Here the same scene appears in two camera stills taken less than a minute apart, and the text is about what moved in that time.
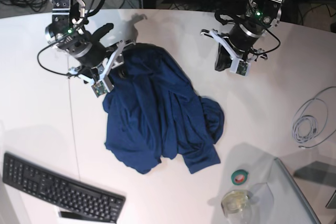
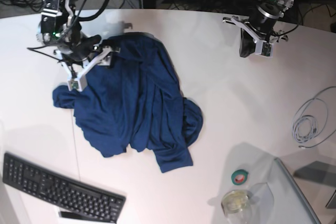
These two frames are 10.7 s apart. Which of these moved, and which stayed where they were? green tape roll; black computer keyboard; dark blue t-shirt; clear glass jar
Moved: dark blue t-shirt
Stayed: green tape roll; clear glass jar; black computer keyboard
